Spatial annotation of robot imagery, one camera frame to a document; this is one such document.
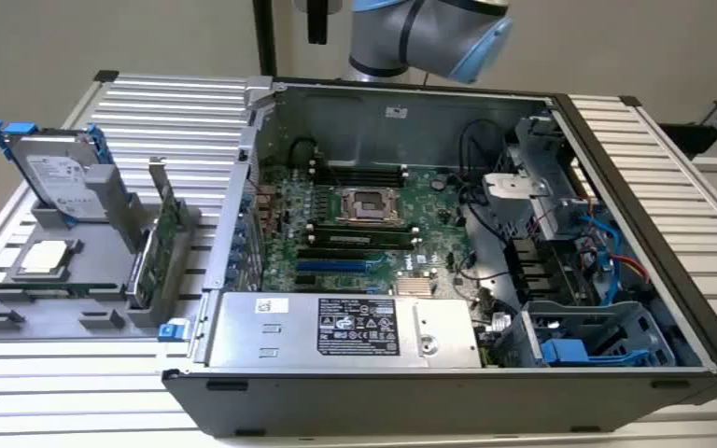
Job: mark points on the green and black graphics card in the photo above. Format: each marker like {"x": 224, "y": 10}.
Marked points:
{"x": 162, "y": 242}

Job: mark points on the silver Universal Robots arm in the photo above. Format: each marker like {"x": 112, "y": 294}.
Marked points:
{"x": 382, "y": 37}

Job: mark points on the empty black RAM slots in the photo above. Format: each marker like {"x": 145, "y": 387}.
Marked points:
{"x": 358, "y": 173}

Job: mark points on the round coin battery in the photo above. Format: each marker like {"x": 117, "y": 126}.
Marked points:
{"x": 437, "y": 182}

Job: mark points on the CPU socket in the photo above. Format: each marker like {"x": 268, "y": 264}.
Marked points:
{"x": 368, "y": 205}

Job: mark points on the green motherboard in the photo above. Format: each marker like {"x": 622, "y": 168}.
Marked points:
{"x": 433, "y": 219}

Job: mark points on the RAM stick with white label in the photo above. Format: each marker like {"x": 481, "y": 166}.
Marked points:
{"x": 349, "y": 239}

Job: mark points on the black expansion slot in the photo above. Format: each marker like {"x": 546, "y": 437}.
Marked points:
{"x": 333, "y": 254}

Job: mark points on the blue expansion slot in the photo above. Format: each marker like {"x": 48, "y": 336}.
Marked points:
{"x": 333, "y": 267}

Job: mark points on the hard disk in blue carrier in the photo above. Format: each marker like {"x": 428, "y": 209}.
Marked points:
{"x": 53, "y": 172}

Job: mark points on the silver finned chipset heatsink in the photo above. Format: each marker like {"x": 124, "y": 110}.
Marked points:
{"x": 416, "y": 287}

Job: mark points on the black front fan shroud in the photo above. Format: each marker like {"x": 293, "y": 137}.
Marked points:
{"x": 533, "y": 261}

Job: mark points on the grey plastic parts rack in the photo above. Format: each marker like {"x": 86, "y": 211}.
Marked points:
{"x": 84, "y": 266}

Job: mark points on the silver CPU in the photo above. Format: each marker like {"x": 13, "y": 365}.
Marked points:
{"x": 50, "y": 256}

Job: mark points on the silver power supply unit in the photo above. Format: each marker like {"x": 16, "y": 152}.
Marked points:
{"x": 284, "y": 345}

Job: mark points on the blue case latch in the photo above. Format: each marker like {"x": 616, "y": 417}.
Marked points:
{"x": 169, "y": 330}

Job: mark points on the green RAM stick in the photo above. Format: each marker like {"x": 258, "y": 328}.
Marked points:
{"x": 41, "y": 291}

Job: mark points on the grey metal disk bay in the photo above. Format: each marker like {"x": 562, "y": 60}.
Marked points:
{"x": 582, "y": 310}

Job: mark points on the blue plastic disk carrier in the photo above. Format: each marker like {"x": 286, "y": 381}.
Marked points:
{"x": 564, "y": 350}

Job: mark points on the black open PC case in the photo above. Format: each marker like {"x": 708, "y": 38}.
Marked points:
{"x": 396, "y": 406}

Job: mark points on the black upright post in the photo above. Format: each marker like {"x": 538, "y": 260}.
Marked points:
{"x": 265, "y": 37}

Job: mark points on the silver metal drive bracket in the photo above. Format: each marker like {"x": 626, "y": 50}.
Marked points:
{"x": 514, "y": 184}

